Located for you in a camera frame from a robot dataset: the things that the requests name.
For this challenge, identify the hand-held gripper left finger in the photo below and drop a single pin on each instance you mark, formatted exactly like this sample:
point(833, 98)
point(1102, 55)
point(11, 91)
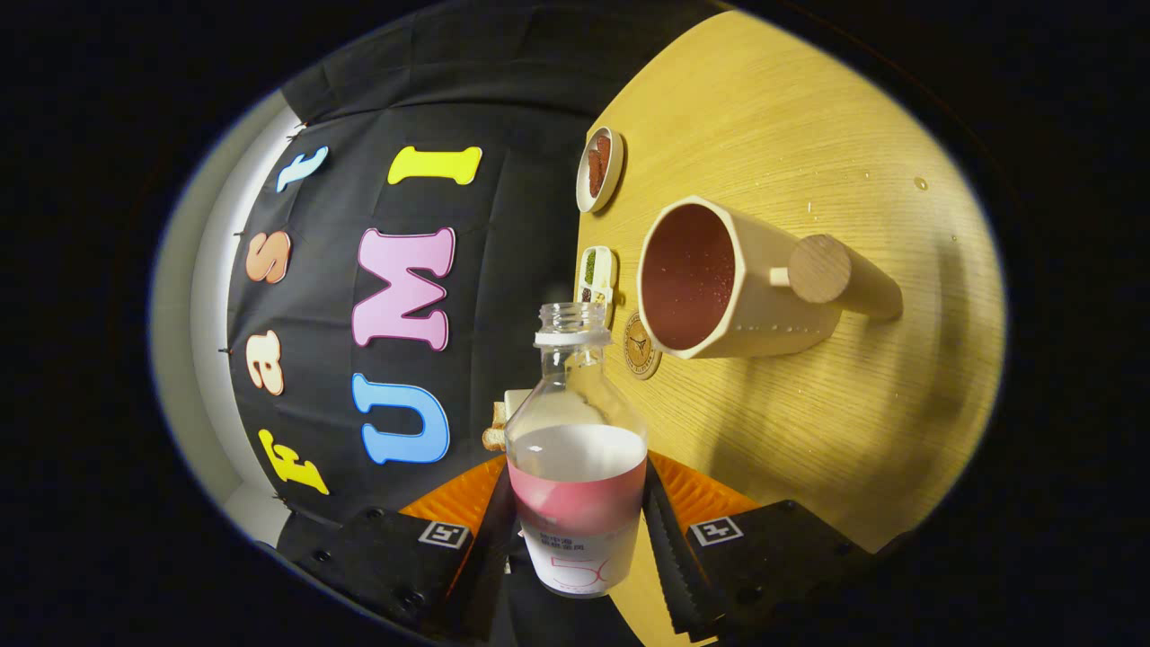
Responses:
point(485, 575)

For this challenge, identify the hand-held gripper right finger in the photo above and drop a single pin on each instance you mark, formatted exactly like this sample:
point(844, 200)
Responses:
point(669, 557)

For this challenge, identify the clear juice bottle pink label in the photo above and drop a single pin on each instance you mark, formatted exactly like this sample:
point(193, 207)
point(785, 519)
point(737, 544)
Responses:
point(575, 503)

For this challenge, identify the round brown coaster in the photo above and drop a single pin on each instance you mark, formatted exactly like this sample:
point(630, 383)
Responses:
point(640, 355)

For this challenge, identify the bread slice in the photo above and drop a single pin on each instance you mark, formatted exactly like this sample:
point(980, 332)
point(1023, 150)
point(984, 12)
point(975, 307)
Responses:
point(492, 439)
point(499, 415)

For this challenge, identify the white toaster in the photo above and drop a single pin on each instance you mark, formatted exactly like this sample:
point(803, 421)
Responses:
point(517, 403)

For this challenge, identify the wooden table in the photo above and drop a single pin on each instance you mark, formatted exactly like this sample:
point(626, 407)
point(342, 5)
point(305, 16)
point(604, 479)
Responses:
point(809, 449)

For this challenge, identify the white divided seasoning dish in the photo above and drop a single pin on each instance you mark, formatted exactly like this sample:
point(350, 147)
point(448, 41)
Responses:
point(607, 270)

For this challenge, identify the black backdrop cloth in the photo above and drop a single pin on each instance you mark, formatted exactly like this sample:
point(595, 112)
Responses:
point(503, 225)

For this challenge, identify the red-brown meat piece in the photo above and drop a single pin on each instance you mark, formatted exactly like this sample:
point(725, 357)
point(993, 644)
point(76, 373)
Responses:
point(594, 175)
point(604, 153)

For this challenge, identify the white round plate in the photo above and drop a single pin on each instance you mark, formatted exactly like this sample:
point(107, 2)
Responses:
point(614, 171)

